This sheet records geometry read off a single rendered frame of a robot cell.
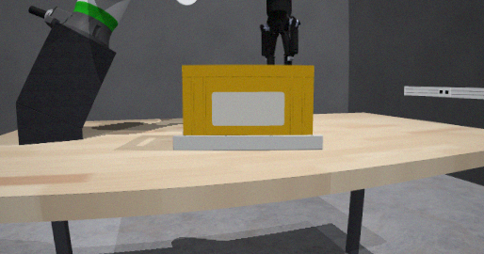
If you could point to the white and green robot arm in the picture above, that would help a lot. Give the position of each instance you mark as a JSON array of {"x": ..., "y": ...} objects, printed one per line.
[{"x": 95, "y": 19}]

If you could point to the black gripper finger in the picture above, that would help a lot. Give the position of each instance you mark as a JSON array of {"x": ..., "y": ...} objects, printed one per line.
[
  {"x": 290, "y": 44},
  {"x": 269, "y": 45}
]

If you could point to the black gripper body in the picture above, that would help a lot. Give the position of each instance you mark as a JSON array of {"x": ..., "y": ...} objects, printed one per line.
[{"x": 279, "y": 10}]

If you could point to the yellow crate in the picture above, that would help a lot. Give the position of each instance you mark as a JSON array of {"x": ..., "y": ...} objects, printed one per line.
[{"x": 249, "y": 100}]

